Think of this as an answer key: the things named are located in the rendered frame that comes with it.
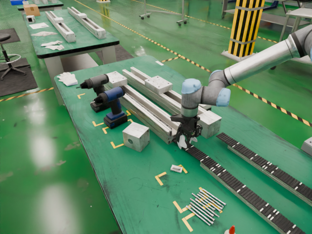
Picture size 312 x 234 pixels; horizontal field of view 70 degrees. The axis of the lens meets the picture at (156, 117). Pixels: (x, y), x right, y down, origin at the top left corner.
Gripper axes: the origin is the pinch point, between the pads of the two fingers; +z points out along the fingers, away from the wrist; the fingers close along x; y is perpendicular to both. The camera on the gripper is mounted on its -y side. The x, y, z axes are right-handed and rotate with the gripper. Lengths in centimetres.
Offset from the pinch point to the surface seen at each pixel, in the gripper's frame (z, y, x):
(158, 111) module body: -6.2, -24.1, 1.5
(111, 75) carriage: -10, -74, -2
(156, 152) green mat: 2.0, -4.9, -13.7
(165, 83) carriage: -10.3, -41.6, 20.6
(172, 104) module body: -5.2, -26.1, 13.2
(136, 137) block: -7.5, -11.1, -20.3
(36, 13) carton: -2, -400, 15
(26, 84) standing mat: 78, -310, -45
